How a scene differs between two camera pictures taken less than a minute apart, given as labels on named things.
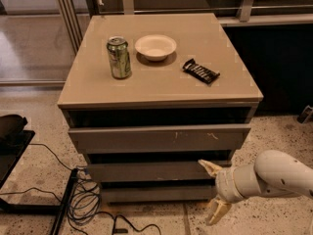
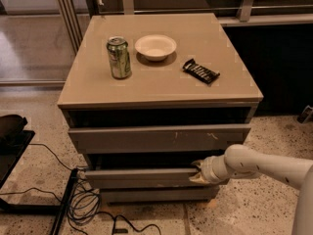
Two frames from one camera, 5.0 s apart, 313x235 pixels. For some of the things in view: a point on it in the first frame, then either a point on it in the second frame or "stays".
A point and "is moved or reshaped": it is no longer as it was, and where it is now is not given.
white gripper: x=225 y=182 to x=209 y=170
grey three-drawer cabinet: x=147 y=96 stays
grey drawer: x=148 y=171 is moved or reshaped
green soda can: x=120 y=63 stays
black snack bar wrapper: x=192 y=68 stays
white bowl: x=155 y=47 stays
